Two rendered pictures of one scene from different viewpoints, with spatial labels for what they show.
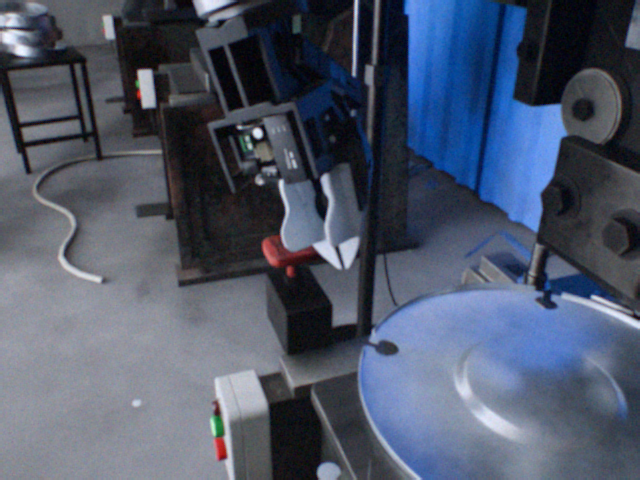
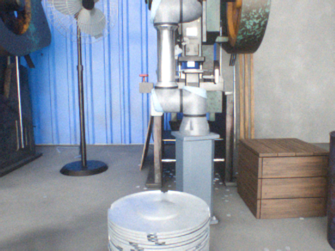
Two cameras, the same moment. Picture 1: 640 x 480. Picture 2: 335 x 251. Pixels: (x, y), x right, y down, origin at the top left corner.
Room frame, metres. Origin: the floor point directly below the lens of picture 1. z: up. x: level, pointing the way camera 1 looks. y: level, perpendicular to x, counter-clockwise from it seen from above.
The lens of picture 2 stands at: (-0.20, 1.85, 0.69)
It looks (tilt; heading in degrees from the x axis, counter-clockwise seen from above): 7 degrees down; 289
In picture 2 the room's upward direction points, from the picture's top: straight up
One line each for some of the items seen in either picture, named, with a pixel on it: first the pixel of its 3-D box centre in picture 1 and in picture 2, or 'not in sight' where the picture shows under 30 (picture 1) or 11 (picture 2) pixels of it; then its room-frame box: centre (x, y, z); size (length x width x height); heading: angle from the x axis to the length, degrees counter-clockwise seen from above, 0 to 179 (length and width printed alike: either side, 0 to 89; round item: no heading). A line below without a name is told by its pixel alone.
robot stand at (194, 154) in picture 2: not in sight; (194, 176); (0.16, 0.45, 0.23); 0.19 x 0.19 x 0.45; 38
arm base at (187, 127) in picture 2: not in sight; (194, 123); (0.16, 0.45, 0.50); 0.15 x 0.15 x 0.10
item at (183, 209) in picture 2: not in sight; (158, 209); (0.10, 1.10, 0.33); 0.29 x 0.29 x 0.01
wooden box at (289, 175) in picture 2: not in sight; (279, 174); (-0.25, 0.12, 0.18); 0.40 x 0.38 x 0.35; 111
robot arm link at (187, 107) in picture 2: not in sight; (193, 99); (0.17, 0.45, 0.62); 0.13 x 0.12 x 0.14; 19
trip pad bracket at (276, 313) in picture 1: (298, 343); (146, 95); (0.61, 0.02, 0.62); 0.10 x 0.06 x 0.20; 19
